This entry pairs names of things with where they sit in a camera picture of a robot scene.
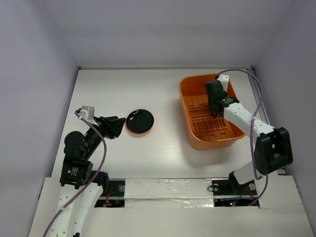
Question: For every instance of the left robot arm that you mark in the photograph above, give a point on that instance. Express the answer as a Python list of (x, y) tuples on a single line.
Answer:
[(81, 186)]

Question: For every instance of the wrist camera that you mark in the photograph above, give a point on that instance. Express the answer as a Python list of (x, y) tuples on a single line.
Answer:
[(87, 112), (223, 78)]

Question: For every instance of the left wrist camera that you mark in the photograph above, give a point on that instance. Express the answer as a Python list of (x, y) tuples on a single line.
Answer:
[(87, 112)]

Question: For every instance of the silver taped front bar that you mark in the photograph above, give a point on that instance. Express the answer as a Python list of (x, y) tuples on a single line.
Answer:
[(168, 193)]

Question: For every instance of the dark brown plate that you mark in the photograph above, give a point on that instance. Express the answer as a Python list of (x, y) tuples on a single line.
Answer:
[(140, 120)]

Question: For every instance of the aluminium side rail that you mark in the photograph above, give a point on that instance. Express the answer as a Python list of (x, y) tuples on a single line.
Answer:
[(261, 103)]

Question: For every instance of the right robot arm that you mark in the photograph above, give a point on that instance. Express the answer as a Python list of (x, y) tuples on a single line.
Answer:
[(238, 115)]

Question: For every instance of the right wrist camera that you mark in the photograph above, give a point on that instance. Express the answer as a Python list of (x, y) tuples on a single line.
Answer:
[(223, 78)]

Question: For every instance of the orange plate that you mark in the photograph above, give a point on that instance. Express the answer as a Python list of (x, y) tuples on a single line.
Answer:
[(140, 134)]

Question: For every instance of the orange plastic dish rack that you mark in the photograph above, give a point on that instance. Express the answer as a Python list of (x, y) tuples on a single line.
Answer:
[(204, 132)]

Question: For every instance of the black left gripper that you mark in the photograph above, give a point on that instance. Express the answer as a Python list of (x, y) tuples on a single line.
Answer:
[(111, 126)]

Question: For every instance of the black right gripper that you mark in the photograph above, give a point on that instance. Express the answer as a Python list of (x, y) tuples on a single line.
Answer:
[(214, 104)]

